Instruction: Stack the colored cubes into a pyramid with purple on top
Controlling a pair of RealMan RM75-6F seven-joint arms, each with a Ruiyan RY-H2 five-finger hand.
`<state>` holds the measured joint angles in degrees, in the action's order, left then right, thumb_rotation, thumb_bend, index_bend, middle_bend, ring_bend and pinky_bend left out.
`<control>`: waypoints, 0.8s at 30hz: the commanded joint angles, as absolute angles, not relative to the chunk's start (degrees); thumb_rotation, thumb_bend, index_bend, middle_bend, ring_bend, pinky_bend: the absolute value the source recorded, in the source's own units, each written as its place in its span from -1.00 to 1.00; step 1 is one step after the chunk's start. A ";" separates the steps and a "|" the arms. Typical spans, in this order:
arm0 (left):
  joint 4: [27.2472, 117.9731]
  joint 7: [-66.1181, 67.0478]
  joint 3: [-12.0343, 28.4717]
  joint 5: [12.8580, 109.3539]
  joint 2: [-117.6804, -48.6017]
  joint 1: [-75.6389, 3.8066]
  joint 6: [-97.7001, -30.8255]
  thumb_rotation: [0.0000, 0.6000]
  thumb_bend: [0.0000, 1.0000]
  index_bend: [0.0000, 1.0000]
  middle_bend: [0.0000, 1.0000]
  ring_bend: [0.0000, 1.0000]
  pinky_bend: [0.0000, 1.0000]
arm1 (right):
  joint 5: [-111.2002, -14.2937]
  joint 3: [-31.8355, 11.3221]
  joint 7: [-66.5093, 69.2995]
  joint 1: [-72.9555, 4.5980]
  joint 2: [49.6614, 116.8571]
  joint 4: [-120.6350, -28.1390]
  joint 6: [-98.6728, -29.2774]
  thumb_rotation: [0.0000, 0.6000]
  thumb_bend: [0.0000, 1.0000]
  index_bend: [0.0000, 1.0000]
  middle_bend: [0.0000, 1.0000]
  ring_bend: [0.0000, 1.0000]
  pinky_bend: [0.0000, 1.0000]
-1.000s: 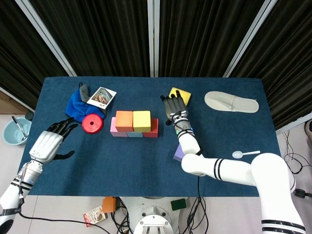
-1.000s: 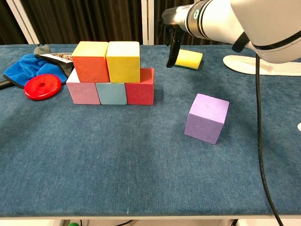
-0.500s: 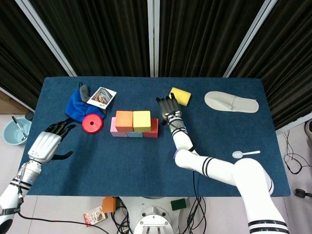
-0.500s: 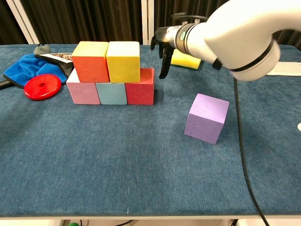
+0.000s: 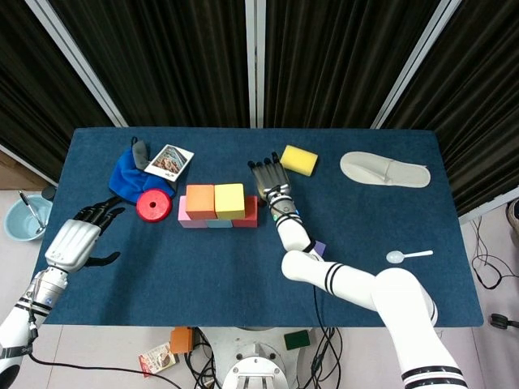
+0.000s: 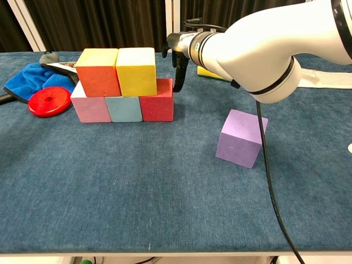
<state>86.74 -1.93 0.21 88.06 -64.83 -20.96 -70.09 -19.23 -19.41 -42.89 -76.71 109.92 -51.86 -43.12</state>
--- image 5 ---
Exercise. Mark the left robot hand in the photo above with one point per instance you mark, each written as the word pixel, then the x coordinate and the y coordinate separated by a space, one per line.
pixel 73 247

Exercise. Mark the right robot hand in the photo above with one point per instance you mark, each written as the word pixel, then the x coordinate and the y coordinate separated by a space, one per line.
pixel 271 178

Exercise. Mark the red cube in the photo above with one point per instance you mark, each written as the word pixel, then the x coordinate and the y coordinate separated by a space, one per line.
pixel 251 212

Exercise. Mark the yellow cube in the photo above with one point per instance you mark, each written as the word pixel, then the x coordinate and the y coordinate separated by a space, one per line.
pixel 229 200

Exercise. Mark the light blue cube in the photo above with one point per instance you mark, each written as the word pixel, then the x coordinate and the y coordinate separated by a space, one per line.
pixel 219 224

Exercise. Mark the orange cube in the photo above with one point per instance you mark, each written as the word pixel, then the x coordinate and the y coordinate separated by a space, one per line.
pixel 200 200

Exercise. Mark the purple cube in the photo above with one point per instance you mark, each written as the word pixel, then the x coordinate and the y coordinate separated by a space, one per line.
pixel 321 248

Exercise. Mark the pink cube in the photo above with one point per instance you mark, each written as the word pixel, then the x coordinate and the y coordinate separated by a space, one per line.
pixel 181 212

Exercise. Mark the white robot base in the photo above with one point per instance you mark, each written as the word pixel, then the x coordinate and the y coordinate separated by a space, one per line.
pixel 255 356

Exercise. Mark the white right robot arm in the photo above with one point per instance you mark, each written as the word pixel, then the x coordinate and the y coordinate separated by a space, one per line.
pixel 357 283

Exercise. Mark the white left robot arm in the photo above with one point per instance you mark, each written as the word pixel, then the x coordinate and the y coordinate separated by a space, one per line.
pixel 16 332

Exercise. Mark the yellow green sponge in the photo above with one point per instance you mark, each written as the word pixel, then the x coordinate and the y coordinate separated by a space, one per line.
pixel 298 160

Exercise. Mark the light blue plastic bowl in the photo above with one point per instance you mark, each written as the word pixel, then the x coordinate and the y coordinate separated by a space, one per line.
pixel 18 223

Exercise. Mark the blue fleece cloth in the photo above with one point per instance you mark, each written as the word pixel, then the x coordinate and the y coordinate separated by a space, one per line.
pixel 127 182

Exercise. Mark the red plastic disc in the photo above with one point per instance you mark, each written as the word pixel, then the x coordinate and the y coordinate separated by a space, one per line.
pixel 156 210

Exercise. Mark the printed photo snack packet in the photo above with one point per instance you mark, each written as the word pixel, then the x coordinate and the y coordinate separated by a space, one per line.
pixel 168 162

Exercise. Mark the white slipper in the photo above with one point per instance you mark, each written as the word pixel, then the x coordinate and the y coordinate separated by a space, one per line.
pixel 377 170

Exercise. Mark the grey fabric pouch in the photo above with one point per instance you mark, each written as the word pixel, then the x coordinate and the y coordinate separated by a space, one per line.
pixel 140 154

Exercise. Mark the blue fabric table mat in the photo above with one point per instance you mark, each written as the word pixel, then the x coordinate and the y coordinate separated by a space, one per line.
pixel 202 275

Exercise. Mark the black pleated curtain panel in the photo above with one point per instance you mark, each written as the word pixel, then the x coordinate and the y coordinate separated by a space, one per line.
pixel 162 61
pixel 478 101
pixel 24 81
pixel 332 61

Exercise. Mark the red printed snack packet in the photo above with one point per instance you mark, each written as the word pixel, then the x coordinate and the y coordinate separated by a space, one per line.
pixel 156 360

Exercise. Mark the orange box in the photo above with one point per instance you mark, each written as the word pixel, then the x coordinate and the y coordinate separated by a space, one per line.
pixel 181 340

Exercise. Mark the dark green box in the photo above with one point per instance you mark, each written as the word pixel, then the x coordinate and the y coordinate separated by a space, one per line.
pixel 297 340

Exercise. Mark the white plastic spoon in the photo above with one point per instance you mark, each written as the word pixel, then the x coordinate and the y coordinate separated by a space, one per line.
pixel 417 254

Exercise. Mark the black plug device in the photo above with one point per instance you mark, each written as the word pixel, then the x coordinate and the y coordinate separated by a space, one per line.
pixel 500 321

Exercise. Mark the white partition frame post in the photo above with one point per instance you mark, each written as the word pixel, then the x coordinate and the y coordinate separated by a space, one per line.
pixel 77 61
pixel 255 61
pixel 417 61

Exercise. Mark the white partition base rail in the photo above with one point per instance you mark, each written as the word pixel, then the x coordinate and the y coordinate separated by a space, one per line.
pixel 486 207

